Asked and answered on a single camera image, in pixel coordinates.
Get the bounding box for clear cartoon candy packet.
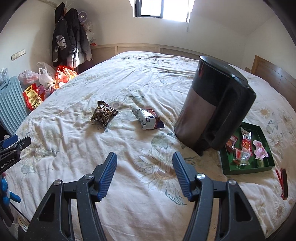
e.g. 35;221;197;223
240;151;251;166

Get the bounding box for pink My Melody packet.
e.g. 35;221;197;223
253;140;268;161

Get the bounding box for red white konjac snack bag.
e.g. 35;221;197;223
241;128;252;155

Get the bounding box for dark red noodle snack packet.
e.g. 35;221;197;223
225;135;238;153

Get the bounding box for olive green snack packet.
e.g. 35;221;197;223
256;159;264;168

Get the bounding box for small red snack packet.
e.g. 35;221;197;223
233;148;242;166

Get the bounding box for light blue suitcase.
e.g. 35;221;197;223
0;76;29;136

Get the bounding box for red yellow snack bag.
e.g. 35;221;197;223
23;83;45;111

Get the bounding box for pink plastic bag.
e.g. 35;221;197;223
18;70;39;85

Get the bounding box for white plastic bag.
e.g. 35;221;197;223
37;62;56;90

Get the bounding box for green tray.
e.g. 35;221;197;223
219;122;275;175

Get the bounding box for orange red plastic bag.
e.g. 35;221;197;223
55;65;78;89

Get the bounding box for brown chocolate snack bag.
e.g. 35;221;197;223
90;100;118;132

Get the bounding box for hanging dark jackets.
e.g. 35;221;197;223
51;2;92;69

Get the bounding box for black silver trash bin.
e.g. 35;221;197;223
174;56;256;156

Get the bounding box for white blue snack bag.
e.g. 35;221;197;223
132;108;165;130

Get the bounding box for wooden headboard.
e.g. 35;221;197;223
245;55;296;110

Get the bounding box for window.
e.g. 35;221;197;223
129;0;196;23

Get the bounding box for wall power strip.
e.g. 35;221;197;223
11;49;26;61

